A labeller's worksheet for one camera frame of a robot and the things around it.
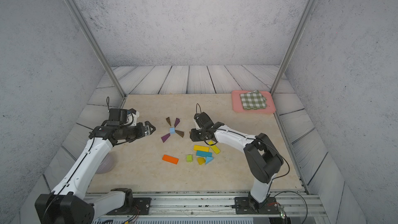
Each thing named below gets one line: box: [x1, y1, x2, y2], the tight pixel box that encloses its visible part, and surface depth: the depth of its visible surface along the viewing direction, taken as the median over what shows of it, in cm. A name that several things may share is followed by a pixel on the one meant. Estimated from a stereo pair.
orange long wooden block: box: [162, 154, 179, 165], surface depth 91 cm
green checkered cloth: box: [239, 89, 268, 110], surface depth 117 cm
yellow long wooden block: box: [193, 145, 210, 152], surface depth 93 cm
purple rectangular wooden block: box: [160, 132, 171, 143], surface depth 98 cm
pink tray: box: [231, 90, 276, 114], surface depth 117 cm
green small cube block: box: [186, 154, 194, 163], surface depth 88 cm
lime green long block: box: [208, 140, 221, 155], surface depth 93 cm
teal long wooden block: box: [195, 150, 213, 158], surface depth 93 cm
